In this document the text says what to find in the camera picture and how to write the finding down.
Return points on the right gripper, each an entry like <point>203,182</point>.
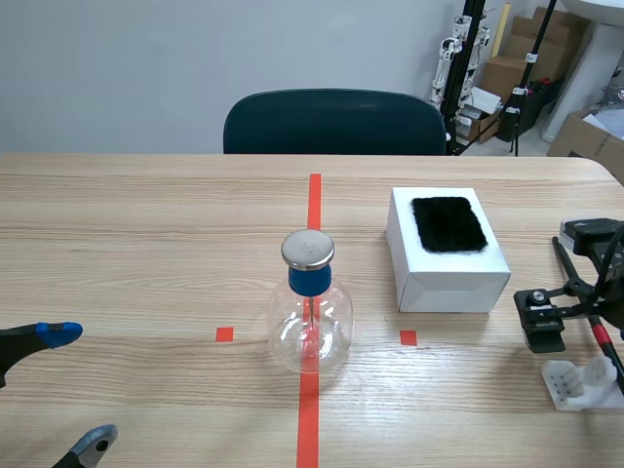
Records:
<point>541,322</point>

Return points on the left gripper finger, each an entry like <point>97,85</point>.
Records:
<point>29,341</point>
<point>90,443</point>

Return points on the open brown cardboard box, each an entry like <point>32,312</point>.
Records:
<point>592,136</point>

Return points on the small brown cardboard box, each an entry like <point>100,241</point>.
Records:
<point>502,75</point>

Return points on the large brown cardboard box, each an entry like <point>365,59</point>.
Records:
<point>551,34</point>

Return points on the white moulded stand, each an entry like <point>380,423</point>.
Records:
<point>575,385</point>

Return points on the patch of black fur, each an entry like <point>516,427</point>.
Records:
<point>448,224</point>

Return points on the clear glass flask blue stopper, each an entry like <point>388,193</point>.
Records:
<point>310,312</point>

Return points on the black tripod pole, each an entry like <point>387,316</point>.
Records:
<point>526,73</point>

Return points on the dark blue chair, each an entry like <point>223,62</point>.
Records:
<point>336,124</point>

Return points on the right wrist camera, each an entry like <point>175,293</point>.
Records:
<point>585,231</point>

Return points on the black metal rail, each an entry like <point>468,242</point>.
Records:
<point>460,73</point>

